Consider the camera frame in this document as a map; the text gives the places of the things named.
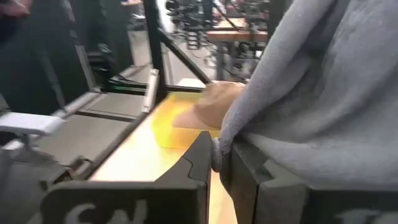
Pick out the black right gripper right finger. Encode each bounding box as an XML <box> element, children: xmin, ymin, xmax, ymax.
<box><xmin>220</xmin><ymin>136</ymin><xmax>398</xmax><ymax>224</ymax></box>

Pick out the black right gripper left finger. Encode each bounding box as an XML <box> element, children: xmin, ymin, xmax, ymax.
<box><xmin>40</xmin><ymin>130</ymin><xmax>213</xmax><ymax>224</ymax></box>

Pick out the tan baseball cap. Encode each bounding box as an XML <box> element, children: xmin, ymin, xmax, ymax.
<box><xmin>172</xmin><ymin>80</ymin><xmax>246</xmax><ymax>131</ymax></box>

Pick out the blue denim baseball cap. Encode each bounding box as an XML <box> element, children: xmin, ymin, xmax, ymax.
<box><xmin>211</xmin><ymin>0</ymin><xmax>398</xmax><ymax>189</ymax></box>

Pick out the yellow plastic bin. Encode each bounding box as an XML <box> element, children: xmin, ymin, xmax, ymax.
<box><xmin>151</xmin><ymin>92</ymin><xmax>224</xmax><ymax>149</ymax></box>

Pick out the black floor equipment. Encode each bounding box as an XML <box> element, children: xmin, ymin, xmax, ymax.
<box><xmin>88</xmin><ymin>43</ymin><xmax>149</xmax><ymax>96</ymax></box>

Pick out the wooden background table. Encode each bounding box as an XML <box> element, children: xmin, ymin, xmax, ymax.
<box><xmin>205</xmin><ymin>17</ymin><xmax>270</xmax><ymax>43</ymax></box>

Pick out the person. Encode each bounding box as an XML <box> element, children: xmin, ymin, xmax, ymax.
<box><xmin>0</xmin><ymin>0</ymin><xmax>78</xmax><ymax>116</ymax></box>

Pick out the person's hand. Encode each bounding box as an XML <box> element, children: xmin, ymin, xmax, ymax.
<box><xmin>0</xmin><ymin>0</ymin><xmax>32</xmax><ymax>18</ymax></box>

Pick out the silver metal bracket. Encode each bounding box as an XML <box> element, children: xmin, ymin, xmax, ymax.
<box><xmin>0</xmin><ymin>111</ymin><xmax>65</xmax><ymax>136</ymax></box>
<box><xmin>141</xmin><ymin>68</ymin><xmax>160</xmax><ymax>113</ymax></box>

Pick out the black metal table frame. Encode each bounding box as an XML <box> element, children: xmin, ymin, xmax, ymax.
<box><xmin>0</xmin><ymin>0</ymin><xmax>293</xmax><ymax>194</ymax></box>

